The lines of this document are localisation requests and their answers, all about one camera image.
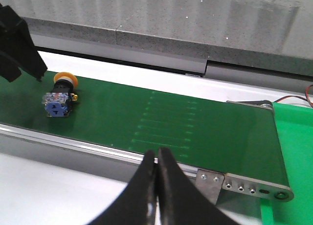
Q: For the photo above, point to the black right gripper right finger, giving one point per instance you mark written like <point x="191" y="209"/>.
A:
<point x="180" y="202"/>

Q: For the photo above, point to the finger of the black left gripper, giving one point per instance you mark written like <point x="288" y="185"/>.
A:
<point x="17" y="50"/>

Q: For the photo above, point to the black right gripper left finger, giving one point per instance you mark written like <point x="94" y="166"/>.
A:
<point x="136" y="205"/>

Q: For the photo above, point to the yellow push button switch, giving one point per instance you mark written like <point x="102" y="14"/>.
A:
<point x="59" y="101"/>

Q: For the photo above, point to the green conveyor belt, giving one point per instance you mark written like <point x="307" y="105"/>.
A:
<point x="223" y="136"/>

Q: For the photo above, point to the grey cabinet panel under counter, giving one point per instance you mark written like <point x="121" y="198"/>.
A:
<point x="227" y="72"/>

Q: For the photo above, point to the grey speckled stone counter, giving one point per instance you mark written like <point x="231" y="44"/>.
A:
<point x="269" y="34"/>

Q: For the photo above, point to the metal conveyor end bracket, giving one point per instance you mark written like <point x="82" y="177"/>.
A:
<point x="210" y="183"/>

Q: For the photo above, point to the aluminium conveyor front rail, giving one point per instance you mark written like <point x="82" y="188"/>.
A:
<point x="69" y="153"/>

